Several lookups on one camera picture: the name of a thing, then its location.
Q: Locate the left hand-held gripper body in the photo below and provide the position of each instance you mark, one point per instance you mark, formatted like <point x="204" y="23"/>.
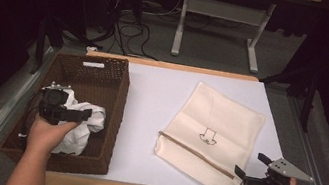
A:
<point x="52" y="104"/>

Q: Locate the white cloth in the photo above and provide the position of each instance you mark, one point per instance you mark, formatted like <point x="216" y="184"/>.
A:
<point x="95" y="118"/>

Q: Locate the brown wicker basket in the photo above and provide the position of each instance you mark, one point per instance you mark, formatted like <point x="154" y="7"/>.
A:
<point x="115" y="114"/>

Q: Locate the cream mesh laundry bag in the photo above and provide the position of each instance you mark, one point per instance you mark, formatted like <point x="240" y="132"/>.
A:
<point x="216" y="114"/>

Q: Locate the person's left hand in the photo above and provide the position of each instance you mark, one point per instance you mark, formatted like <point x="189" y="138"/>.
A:
<point x="47" y="135"/>

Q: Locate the black metal stand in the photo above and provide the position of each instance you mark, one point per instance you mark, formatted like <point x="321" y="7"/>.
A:
<point x="41" y="41"/>
<point x="309" y="96"/>

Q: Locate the small white object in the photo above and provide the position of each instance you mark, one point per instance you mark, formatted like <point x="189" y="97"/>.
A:
<point x="91" y="49"/>

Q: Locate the white table mat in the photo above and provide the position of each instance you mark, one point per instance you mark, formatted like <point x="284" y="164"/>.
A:
<point x="150" y="103"/>

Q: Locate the white metal desk frame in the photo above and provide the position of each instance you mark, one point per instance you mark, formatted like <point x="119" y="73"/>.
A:
<point x="180" y="24"/>

